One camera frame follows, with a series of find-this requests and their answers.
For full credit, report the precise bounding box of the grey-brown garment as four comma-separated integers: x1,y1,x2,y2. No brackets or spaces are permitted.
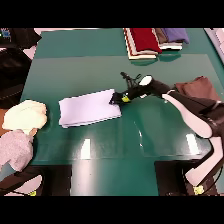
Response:
153,28,170,46

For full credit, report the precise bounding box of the purple garment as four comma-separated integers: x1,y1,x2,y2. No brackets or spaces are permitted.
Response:
162,28,191,45

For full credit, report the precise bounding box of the brown garment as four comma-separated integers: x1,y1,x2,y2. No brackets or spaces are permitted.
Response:
174,75,222,103

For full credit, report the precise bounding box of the pale garment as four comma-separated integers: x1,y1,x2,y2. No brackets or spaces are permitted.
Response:
203,28,224,65

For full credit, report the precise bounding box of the lavender shirt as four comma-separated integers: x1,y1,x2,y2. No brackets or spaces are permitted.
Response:
58,88,123,129

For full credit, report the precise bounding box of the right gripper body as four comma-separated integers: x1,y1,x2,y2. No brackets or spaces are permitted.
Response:
109,87,138,106

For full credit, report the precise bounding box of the black garment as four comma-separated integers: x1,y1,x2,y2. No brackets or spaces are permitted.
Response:
9,28,43,50
0,47,33,110

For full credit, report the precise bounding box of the white garment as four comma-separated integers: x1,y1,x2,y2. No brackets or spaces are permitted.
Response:
159,42,184,52
123,28,159,61

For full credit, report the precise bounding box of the cream garment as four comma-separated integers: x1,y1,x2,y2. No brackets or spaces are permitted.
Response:
1,99,49,135

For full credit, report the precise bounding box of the red garment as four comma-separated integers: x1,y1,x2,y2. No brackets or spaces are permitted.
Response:
129,28,163,55

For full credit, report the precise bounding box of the pink garment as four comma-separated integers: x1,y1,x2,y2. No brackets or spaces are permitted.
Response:
0,128,35,172

